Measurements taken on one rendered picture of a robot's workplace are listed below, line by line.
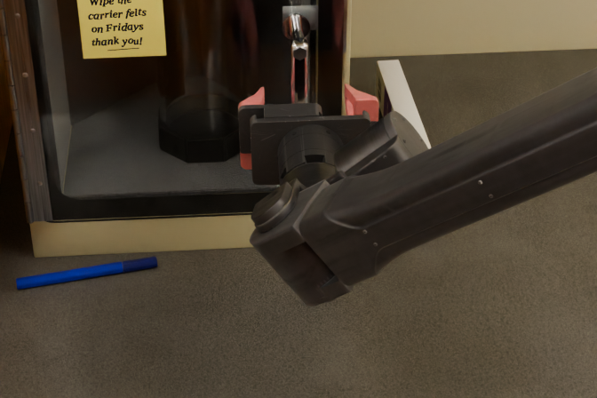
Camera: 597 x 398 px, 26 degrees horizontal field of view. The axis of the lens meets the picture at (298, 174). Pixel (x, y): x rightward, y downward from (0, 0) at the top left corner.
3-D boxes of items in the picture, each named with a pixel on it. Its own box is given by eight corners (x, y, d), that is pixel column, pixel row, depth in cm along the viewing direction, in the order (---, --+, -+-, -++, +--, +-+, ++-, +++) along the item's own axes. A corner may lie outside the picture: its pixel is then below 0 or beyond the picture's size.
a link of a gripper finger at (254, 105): (236, 61, 117) (238, 117, 109) (315, 59, 117) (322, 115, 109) (239, 125, 121) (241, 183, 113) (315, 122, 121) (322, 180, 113)
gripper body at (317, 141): (249, 110, 110) (251, 159, 104) (369, 106, 111) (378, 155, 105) (251, 173, 114) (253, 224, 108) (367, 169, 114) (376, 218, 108)
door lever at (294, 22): (309, 102, 123) (282, 103, 123) (309, 12, 118) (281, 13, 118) (314, 132, 119) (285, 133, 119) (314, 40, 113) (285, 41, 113)
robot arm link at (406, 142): (245, 226, 95) (319, 309, 97) (367, 139, 91) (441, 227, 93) (267, 163, 106) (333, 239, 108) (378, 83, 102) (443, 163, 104)
